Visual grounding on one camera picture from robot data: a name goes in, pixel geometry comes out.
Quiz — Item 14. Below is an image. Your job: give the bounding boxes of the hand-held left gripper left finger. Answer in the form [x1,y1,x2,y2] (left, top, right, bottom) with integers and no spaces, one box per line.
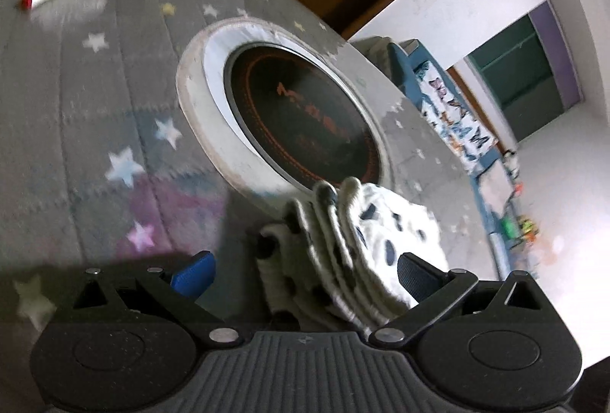
[71,251,241,349]

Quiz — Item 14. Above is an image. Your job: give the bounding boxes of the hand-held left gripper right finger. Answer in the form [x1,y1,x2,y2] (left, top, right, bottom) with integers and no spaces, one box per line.
[369,252,544,348]

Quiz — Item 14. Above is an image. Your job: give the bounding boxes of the white navy polka dot pants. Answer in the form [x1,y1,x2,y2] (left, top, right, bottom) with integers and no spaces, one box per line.
[256,177,451,334]

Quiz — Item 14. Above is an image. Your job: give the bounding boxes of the blue sofa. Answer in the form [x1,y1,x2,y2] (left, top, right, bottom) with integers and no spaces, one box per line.
[352,36,525,281]

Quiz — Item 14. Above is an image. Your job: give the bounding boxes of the colourful toy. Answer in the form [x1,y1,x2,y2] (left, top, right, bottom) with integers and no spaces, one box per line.
[517,215,542,243]

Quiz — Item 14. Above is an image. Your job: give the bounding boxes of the black round induction cooktop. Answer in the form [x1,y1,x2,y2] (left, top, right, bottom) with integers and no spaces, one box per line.
[223,42,385,197]

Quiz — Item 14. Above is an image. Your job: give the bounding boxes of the grey star-patterned tablecloth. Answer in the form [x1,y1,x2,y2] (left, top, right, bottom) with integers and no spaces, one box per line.
[0,0,506,395]

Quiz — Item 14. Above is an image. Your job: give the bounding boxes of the green cabinet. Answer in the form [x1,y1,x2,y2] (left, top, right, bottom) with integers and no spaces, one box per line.
[466,13,569,143]

